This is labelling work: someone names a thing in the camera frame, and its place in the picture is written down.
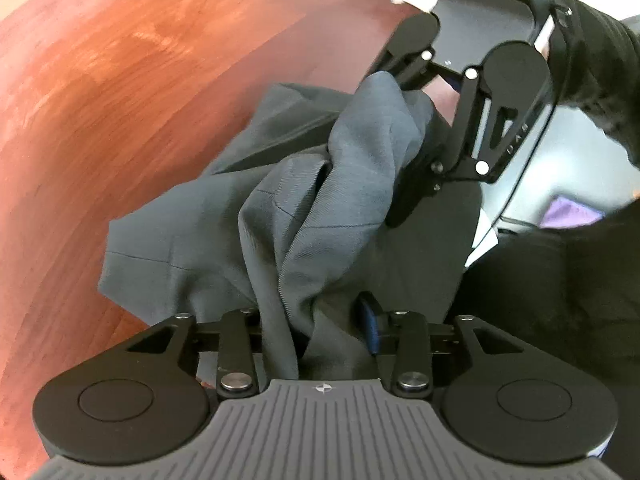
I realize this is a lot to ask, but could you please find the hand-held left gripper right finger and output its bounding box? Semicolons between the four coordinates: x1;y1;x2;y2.
356;291;519;397

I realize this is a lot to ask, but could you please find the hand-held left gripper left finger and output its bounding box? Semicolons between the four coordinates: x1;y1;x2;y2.
127;308;264;396

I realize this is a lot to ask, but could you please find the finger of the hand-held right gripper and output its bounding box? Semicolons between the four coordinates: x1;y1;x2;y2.
385;67;522;229
371;46;449;92

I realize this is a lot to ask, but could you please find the grey suit jacket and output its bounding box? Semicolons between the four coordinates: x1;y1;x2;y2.
97;71;483;381

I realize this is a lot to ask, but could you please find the person's right forearm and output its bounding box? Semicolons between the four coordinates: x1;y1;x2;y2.
552;0;640;171

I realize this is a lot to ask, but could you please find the purple bag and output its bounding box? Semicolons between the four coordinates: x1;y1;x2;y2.
542;197;607;229

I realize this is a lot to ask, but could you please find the person's black clothing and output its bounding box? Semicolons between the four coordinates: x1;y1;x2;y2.
462;207;640;391

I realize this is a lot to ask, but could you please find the black cable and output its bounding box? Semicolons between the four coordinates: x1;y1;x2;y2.
497;100;554;233

